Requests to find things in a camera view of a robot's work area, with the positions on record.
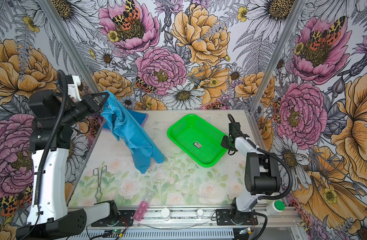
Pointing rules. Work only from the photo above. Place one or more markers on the green plastic basket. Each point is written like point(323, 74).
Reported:
point(199, 139)

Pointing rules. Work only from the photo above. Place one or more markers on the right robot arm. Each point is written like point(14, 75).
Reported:
point(261, 176)

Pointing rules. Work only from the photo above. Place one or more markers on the white bottle green cap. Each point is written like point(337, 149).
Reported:
point(275, 207)

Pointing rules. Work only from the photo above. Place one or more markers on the left aluminium corner post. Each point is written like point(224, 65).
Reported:
point(66, 39)

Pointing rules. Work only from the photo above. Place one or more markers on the white bottle cap left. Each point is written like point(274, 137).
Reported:
point(166, 214)

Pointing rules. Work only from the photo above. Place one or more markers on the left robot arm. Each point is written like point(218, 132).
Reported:
point(49, 218)

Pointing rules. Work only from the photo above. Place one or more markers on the aluminium front rail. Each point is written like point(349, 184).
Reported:
point(185, 217)

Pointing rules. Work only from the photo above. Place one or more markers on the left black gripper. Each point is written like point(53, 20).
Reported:
point(92, 102)

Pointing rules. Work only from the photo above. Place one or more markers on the pink clear plastic bottle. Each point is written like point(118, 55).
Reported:
point(143, 206)

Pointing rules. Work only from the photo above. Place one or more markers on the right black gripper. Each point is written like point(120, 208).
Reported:
point(223, 144)

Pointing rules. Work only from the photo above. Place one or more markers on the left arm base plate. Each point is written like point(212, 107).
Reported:
point(125, 219)

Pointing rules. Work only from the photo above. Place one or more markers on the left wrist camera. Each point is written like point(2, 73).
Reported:
point(73, 82)

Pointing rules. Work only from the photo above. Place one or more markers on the white bottle cap right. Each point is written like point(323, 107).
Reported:
point(199, 213)

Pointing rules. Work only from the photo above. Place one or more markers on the light blue t shirt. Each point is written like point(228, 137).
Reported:
point(124, 126)

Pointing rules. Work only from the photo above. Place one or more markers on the aluminium corner post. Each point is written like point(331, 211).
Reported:
point(66, 39)
point(293, 17)

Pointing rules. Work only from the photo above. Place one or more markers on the right aluminium corner post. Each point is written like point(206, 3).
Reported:
point(293, 17)

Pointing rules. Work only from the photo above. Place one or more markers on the folded dark blue t shirt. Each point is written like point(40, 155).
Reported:
point(140, 118)

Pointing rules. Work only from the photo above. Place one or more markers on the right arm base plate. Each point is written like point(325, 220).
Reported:
point(224, 217)

